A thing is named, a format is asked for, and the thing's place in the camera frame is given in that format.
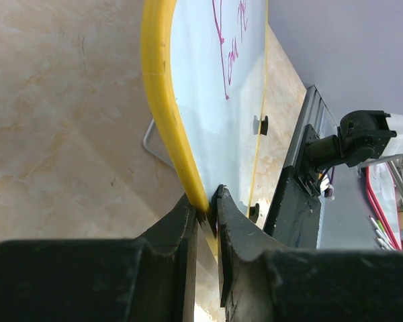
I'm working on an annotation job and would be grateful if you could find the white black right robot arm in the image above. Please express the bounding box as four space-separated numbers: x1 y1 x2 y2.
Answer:
304 110 403 170

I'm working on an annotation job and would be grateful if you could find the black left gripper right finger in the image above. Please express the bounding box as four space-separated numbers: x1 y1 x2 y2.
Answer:
214 185 285 321

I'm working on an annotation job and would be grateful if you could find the black whiteboard clip foot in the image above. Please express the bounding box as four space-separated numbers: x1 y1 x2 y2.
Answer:
249 203 260 223
253 115 269 136

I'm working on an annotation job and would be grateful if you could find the red framed background board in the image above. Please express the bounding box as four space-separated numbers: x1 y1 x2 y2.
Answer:
366 163 402 250

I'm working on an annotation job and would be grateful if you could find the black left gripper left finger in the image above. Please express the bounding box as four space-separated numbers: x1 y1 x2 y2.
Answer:
134 195 198 321

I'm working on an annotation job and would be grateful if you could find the white wire whiteboard stand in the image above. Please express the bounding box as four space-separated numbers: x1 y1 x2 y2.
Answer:
142 119 173 168

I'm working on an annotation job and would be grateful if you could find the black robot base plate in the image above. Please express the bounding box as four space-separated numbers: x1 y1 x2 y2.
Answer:
263 124 321 249

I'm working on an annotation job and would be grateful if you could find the yellow framed whiteboard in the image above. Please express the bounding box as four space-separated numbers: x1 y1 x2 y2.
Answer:
141 1 268 254

